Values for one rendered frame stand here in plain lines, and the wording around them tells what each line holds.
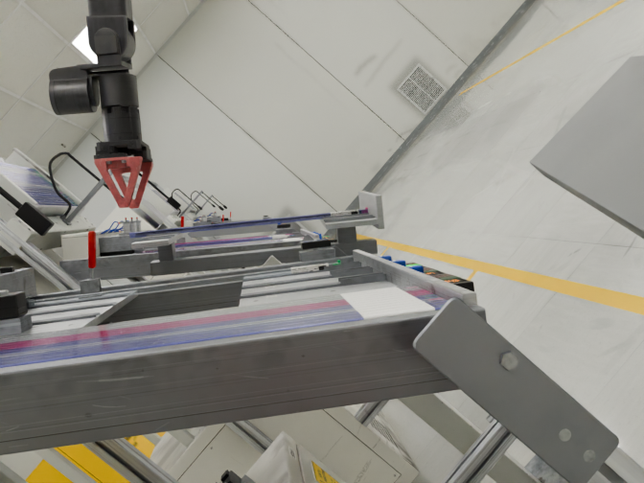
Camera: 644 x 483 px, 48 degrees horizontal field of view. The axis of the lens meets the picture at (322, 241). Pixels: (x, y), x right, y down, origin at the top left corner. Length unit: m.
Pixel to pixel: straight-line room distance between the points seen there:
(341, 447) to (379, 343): 1.57
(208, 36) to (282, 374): 8.40
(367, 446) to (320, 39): 7.19
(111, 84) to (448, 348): 0.77
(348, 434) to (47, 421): 1.58
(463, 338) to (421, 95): 8.48
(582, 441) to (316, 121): 8.25
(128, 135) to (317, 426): 1.20
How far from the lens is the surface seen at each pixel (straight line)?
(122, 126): 1.14
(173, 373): 0.56
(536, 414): 0.56
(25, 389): 0.59
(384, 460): 2.15
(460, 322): 0.53
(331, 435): 2.10
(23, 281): 1.20
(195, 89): 8.78
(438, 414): 1.62
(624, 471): 0.61
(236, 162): 8.66
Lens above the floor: 0.91
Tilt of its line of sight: 6 degrees down
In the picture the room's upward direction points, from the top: 49 degrees counter-clockwise
